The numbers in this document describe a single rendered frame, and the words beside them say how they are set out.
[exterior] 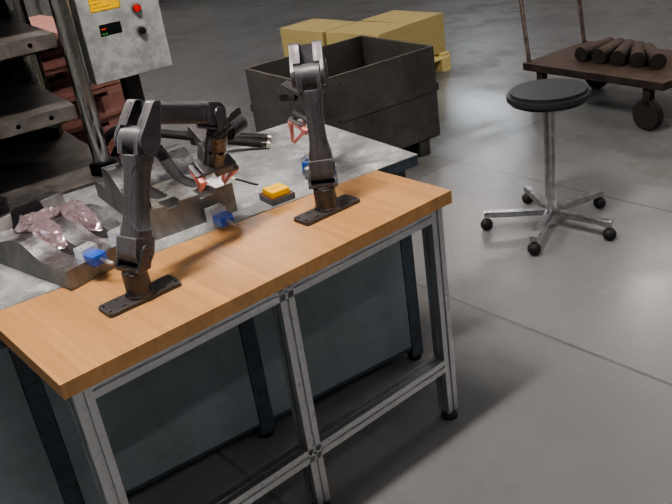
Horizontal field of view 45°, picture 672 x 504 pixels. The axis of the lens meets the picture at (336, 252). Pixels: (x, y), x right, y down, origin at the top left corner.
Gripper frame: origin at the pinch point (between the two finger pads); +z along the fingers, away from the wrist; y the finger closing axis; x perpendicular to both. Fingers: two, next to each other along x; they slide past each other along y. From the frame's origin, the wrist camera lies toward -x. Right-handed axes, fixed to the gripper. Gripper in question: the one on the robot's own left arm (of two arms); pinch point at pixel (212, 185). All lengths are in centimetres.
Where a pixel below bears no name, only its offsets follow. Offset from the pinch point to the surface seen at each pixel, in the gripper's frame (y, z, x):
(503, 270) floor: -137, 90, 28
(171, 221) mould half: 11.6, 10.4, -1.6
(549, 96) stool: -175, 34, -7
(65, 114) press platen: 6, 34, -81
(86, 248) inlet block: 38.5, 3.7, 1.5
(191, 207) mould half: 4.9, 8.4, -2.0
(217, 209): 0.3, 5.8, 4.1
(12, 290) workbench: 57, 16, -5
